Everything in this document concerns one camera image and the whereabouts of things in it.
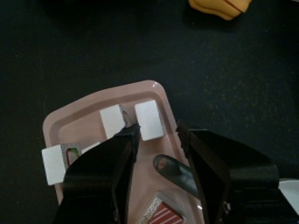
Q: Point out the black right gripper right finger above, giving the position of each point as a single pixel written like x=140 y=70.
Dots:
x=229 y=175

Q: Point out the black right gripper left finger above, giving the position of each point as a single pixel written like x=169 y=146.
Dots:
x=97 y=180

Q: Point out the red striped sushi toy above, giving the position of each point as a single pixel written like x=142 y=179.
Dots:
x=165 y=216

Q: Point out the glossy dark toy spoon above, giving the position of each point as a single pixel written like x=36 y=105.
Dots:
x=174 y=172

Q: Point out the white plastic object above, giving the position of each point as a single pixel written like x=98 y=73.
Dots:
x=291 y=195

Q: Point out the pink plastic tray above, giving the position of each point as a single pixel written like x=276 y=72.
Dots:
x=78 y=128

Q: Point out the yellow toy bell pepper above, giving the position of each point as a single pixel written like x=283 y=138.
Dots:
x=217 y=7

